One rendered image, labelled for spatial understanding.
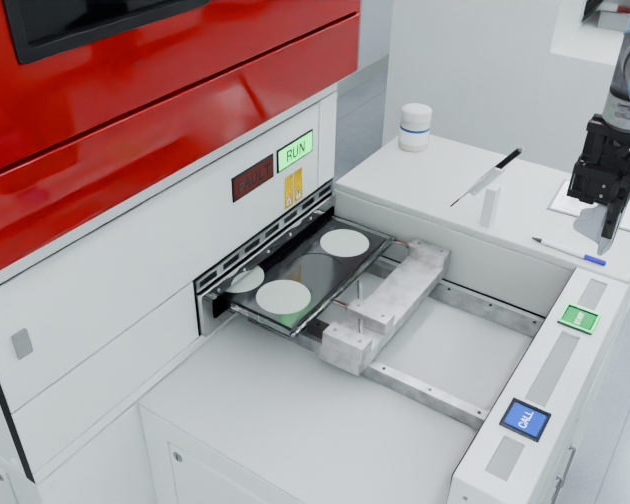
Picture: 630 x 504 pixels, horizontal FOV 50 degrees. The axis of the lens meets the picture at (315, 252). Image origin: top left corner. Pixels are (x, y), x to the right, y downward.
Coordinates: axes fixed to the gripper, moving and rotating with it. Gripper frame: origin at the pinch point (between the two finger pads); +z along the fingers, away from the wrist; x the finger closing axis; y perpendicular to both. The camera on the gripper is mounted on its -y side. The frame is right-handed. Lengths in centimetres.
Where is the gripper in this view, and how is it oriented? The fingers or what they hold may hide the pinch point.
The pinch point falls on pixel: (606, 248)
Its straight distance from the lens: 112.6
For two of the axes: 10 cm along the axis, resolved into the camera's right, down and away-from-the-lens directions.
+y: -8.3, -3.3, 4.5
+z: -0.2, 8.2, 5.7
